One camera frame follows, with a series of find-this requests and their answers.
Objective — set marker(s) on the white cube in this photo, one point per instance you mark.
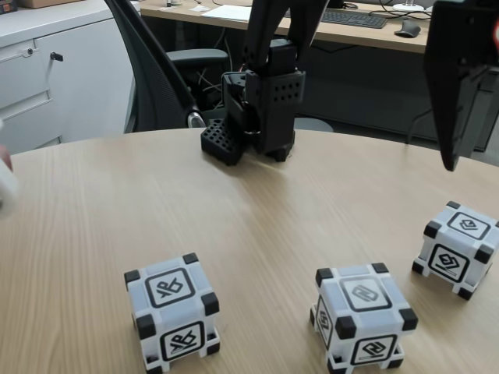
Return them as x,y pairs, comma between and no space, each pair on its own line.
364,296
171,290
468,226

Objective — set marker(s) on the white leader arm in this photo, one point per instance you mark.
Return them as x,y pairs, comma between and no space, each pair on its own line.
8,187

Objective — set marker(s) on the dark computer mouse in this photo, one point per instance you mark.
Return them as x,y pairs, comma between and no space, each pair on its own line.
407,29

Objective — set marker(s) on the white round stand base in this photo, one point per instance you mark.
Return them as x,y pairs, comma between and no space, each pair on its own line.
409,5

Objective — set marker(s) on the black keyboard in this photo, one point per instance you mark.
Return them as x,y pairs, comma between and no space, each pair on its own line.
351,18

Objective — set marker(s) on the black perforated block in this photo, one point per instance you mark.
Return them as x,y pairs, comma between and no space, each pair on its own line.
218,142

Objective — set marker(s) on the white paper sheet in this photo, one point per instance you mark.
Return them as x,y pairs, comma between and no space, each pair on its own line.
226,12

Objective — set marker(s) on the small white note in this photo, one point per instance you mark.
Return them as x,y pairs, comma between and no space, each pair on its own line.
199,9

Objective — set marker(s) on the black mesh office chair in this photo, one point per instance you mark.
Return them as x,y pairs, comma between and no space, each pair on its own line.
163,89

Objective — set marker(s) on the white cube, X-shaped symbol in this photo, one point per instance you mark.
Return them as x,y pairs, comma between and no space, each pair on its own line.
171,290

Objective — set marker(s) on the white cabinet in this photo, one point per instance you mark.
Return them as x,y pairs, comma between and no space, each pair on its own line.
89,78

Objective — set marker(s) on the black cabinet key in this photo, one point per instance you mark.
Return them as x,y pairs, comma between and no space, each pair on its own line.
56,56

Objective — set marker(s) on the cardboard box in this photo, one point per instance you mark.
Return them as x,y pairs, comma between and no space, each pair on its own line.
43,3

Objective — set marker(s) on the round cabinet lock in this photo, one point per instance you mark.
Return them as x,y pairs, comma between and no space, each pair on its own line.
28,51

